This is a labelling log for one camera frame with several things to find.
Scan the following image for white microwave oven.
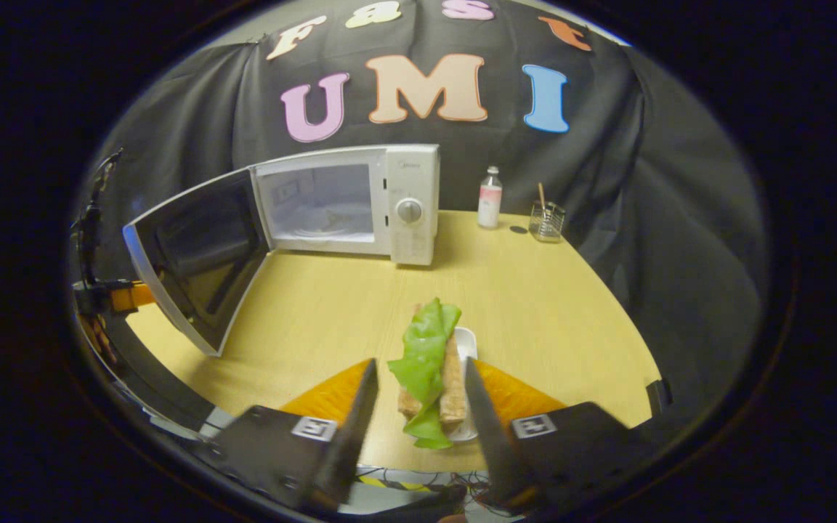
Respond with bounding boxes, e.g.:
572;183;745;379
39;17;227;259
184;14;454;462
122;144;441;357

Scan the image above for white plastic tray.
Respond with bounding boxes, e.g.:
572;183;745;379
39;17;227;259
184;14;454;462
448;327;479;442

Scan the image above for clear bottle with pink label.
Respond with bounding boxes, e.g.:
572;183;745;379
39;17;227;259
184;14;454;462
477;166;504;230

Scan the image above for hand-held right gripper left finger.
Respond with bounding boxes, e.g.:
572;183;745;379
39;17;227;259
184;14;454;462
201;357;380;513

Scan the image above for clear glass holder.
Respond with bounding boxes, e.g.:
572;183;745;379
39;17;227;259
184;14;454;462
529;201;566;243

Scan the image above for black backdrop cloth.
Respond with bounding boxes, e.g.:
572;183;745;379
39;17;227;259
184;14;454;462
73;0;772;429

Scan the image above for black table clamp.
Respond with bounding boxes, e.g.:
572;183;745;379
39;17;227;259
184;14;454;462
645;378;674;417

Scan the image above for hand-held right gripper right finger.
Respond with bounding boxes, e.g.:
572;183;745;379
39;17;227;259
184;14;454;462
464;356;652;513

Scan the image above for tangled floor cables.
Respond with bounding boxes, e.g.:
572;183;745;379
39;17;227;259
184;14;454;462
352;467;510;513

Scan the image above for lettuce sandwich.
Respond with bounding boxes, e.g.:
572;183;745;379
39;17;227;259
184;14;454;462
387;296;472;450

